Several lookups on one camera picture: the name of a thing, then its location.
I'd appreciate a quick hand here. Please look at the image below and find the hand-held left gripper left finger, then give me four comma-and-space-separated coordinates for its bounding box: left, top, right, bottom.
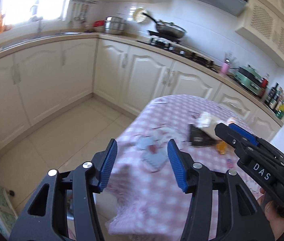
9, 139, 118, 241

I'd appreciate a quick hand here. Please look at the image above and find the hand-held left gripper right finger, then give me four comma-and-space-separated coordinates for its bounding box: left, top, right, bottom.
167, 139, 275, 241

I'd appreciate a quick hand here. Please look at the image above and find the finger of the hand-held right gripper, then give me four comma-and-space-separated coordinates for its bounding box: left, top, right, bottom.
214, 123, 258, 160
228, 123, 265, 146

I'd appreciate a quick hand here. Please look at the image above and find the orange wrapper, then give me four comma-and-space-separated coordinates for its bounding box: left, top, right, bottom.
215, 141, 229, 155

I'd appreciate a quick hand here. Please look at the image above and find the cream paper package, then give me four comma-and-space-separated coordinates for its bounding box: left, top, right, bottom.
201, 120, 223, 141

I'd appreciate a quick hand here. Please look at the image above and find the black packet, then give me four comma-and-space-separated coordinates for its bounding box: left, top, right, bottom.
187, 124, 217, 147

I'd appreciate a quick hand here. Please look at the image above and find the white plastic bag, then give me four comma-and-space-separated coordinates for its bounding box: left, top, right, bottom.
196, 112, 212, 127

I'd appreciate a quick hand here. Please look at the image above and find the person's right hand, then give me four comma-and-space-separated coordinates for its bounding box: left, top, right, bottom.
257, 188, 284, 241

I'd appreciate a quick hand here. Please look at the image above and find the pink checkered tablecloth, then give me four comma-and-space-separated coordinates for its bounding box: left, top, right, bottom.
107, 94, 283, 241

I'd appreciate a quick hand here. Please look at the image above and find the dark glass bottle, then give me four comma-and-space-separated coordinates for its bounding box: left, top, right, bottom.
265, 82, 280, 110

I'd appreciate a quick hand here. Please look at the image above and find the green electric cooker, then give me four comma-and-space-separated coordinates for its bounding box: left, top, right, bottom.
232, 65, 267, 98

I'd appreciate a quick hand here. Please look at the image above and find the pink utensil holder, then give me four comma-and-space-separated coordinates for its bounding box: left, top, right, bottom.
220, 62, 231, 75

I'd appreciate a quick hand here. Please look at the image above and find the cream base cabinet row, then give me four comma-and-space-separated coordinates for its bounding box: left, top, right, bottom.
0, 37, 284, 154

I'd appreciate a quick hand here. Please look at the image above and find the black gas stove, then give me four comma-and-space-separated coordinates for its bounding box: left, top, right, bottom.
136, 30, 220, 72

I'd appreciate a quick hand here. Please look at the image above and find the black wok with lid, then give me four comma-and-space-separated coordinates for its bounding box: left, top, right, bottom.
141, 12, 187, 40

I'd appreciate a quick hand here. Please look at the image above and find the steel steamer pot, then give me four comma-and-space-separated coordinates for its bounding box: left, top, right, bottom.
103, 16, 127, 35

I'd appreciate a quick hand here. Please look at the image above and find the steel sink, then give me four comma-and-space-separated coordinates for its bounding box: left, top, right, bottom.
0, 31, 81, 52

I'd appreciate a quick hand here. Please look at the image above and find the cream dotted round plate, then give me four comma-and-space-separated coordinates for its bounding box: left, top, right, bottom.
132, 7, 146, 23

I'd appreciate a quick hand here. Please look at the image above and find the steel faucet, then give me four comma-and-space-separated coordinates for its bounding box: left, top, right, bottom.
30, 5, 43, 37

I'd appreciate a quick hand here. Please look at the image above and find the orange bottle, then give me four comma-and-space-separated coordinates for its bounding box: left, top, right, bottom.
0, 7, 7, 35

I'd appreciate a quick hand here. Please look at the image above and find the window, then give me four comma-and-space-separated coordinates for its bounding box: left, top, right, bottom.
0, 0, 75, 35

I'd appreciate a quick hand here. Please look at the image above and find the cream lattice door wall cabinet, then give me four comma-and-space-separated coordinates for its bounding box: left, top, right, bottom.
234, 0, 284, 71

